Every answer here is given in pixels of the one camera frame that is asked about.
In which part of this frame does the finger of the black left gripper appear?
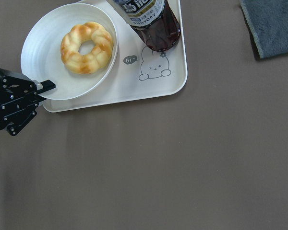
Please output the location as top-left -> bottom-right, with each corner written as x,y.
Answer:
0,68 -> 56,103
0,97 -> 39,136

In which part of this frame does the white round plate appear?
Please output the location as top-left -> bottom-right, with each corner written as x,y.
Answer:
21,3 -> 118,100

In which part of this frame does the braided ring donut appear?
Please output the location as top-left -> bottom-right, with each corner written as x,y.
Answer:
60,22 -> 114,74

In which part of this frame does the cream rabbit serving tray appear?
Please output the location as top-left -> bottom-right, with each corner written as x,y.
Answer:
43,0 -> 188,112

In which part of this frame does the dark tea bottle on tray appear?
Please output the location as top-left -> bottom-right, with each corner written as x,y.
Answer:
108,0 -> 180,52

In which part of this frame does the grey folded cloth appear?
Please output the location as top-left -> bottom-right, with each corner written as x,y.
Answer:
240,0 -> 288,58

